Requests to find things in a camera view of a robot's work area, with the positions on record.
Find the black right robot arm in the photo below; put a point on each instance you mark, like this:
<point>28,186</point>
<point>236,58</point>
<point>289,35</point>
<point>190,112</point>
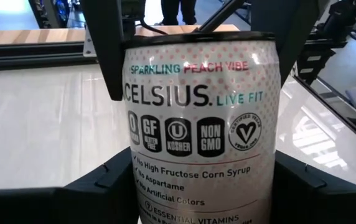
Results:
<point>224,14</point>

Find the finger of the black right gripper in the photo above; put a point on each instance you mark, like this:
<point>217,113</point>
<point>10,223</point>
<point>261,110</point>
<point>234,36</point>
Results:
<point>290,25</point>
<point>106,37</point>

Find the white Peach Vibe Celsius can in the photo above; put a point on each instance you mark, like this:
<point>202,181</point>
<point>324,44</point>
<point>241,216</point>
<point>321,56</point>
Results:
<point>196,124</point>

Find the silver mounting bracket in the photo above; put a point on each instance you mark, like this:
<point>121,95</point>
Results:
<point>88,46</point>

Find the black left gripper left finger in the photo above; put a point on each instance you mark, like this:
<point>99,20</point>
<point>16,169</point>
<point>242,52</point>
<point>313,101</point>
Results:
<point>72,205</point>

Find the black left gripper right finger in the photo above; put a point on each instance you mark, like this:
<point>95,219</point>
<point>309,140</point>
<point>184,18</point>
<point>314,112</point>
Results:
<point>321,205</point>

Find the person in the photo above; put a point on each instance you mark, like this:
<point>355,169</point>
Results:
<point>171,11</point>

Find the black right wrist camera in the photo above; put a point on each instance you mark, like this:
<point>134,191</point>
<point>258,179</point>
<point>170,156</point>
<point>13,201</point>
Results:
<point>133,9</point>

